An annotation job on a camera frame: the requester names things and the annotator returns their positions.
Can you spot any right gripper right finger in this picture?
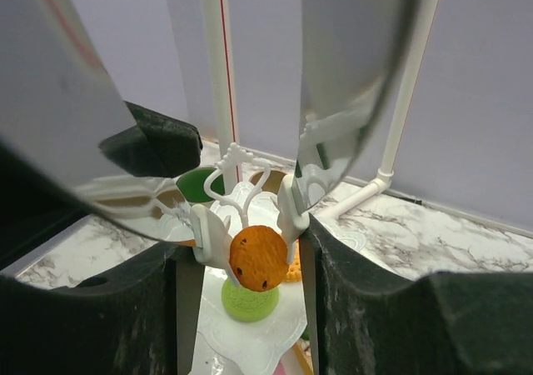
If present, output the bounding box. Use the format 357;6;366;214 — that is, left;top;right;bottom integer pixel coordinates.
300;219;532;374

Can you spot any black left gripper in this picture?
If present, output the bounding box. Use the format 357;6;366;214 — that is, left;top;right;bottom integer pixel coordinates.
99;102;202;178

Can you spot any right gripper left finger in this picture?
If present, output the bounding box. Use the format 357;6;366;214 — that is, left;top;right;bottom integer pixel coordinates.
0;137;201;375

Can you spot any orange sandwich biscuit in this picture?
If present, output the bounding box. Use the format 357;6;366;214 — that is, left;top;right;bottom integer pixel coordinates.
284;254;302;283

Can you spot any three tier white stand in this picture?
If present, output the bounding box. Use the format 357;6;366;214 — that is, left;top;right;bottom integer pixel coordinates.
74;141;367;375

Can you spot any green round biscuit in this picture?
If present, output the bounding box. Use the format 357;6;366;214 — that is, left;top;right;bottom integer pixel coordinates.
221;279;279;323

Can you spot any orange chip cookie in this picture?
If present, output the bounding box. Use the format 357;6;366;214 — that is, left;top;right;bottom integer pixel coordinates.
229;225;289;293

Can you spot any green interior mug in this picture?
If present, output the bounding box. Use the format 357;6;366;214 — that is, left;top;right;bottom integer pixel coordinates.
176;166;216;207

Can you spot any beige ceramic mug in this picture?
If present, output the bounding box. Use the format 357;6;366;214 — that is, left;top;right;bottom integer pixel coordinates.
249;169;286;195

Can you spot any left white pvc pole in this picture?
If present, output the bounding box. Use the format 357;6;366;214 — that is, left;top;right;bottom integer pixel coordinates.
202;0;239;156

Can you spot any white pvc pole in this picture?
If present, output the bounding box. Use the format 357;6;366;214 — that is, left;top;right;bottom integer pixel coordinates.
202;0;239;156
320;0;446;222

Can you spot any middle white pvc pole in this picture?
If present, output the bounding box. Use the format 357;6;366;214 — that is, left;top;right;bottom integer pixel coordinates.
320;0;446;222

